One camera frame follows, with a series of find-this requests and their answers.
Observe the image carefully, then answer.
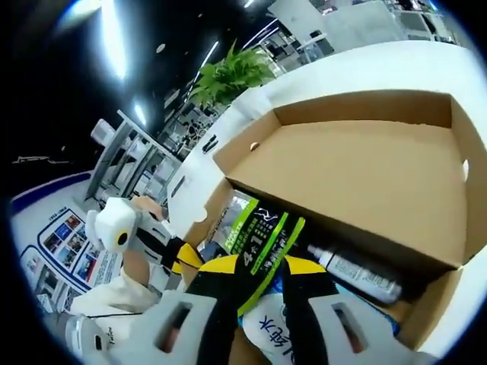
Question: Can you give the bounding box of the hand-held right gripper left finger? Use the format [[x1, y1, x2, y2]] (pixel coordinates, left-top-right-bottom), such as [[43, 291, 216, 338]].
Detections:
[[146, 254, 249, 365]]

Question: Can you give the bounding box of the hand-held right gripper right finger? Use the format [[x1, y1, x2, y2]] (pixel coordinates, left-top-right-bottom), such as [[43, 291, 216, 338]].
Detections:
[[280, 255, 439, 365]]

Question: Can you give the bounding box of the blue wet wipes pack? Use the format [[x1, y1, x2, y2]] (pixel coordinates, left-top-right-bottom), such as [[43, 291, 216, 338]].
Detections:
[[241, 271, 400, 365]]

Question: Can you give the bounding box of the black green packaged soft item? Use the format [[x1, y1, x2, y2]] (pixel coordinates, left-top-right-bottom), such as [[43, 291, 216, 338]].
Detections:
[[207, 189, 307, 319]]

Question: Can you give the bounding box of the brown cardboard shoe box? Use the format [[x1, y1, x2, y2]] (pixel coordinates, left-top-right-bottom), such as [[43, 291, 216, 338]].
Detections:
[[181, 90, 487, 353]]

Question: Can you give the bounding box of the person's left hand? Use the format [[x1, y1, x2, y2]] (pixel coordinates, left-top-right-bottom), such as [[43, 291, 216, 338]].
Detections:
[[131, 195, 170, 224]]

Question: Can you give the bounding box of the operator in white shirt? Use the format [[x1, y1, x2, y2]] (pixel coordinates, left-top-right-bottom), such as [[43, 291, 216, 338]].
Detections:
[[70, 271, 172, 320]]

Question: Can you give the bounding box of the black spray bottle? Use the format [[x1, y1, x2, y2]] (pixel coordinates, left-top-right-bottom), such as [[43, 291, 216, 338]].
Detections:
[[306, 243, 405, 305]]

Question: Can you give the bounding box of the white metal shelf rack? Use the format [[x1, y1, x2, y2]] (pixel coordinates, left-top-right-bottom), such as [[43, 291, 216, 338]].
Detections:
[[84, 109, 183, 208]]

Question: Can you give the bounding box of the small black clip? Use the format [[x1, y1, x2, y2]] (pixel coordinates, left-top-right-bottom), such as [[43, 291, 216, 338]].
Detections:
[[201, 134, 220, 154]]

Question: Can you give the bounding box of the white chest-worn device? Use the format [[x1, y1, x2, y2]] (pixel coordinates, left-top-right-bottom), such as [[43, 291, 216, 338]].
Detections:
[[63, 313, 129, 365]]

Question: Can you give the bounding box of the green plant in white pot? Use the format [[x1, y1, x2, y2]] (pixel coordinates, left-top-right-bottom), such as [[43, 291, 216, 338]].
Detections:
[[189, 40, 277, 115]]

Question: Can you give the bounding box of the long curved ceiling light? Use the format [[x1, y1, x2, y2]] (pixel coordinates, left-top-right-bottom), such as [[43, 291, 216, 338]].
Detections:
[[97, 0, 129, 81]]

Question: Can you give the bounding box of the grey desk partition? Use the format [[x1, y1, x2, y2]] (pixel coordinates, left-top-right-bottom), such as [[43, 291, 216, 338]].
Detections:
[[323, 2, 408, 54]]

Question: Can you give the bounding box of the blue wall poster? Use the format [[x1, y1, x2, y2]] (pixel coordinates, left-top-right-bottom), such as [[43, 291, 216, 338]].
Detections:
[[11, 170, 129, 305]]

